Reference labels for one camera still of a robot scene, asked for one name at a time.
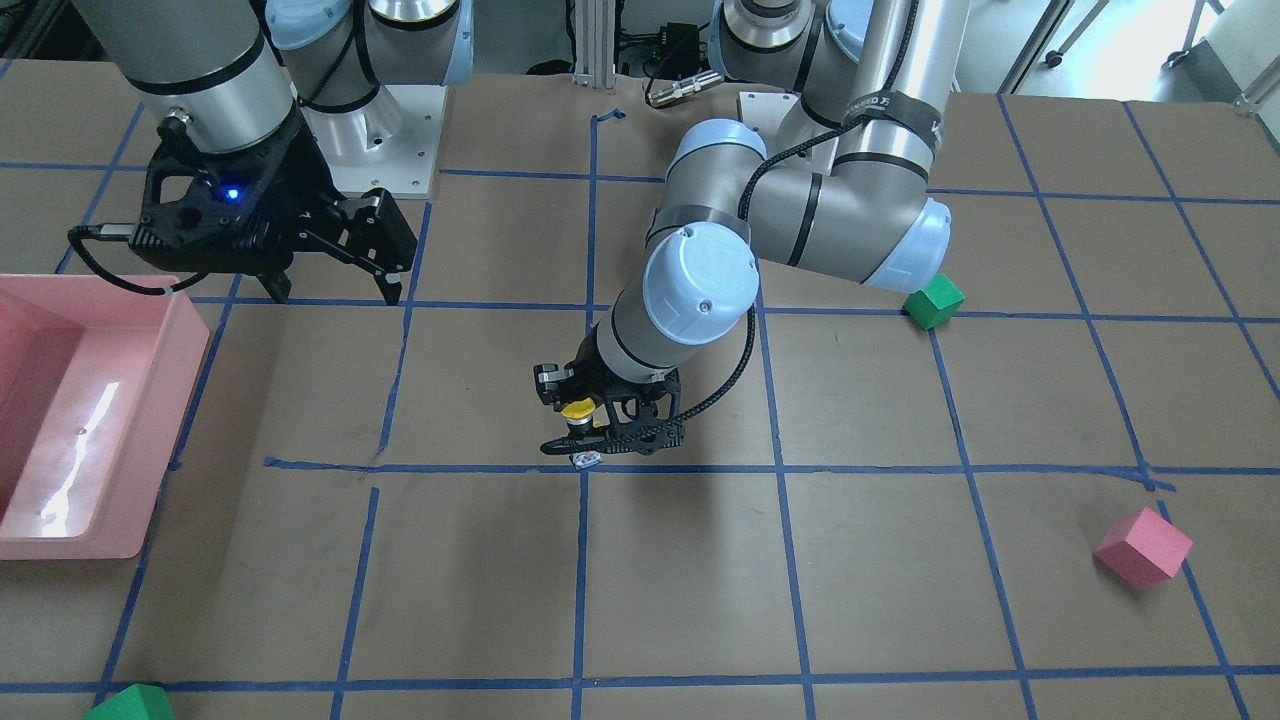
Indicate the yellow push button switch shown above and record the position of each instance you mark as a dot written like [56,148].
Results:
[581,442]

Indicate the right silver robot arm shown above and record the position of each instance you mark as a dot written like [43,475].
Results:
[256,103]

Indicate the green cube far side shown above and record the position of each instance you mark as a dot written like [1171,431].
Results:
[936,303]

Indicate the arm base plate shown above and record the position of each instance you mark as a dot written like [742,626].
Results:
[391,143]
[764,111]

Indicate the green cube near bin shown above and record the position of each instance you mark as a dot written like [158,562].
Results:
[136,702]

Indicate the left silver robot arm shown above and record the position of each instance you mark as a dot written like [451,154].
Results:
[840,190]

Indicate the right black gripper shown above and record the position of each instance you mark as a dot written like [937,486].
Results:
[289,197]

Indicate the pink cube far corner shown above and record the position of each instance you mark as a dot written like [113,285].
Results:
[1144,549]

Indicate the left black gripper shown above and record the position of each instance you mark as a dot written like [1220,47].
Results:
[551,385]

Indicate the pink plastic bin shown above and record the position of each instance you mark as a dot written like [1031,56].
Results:
[95,384]

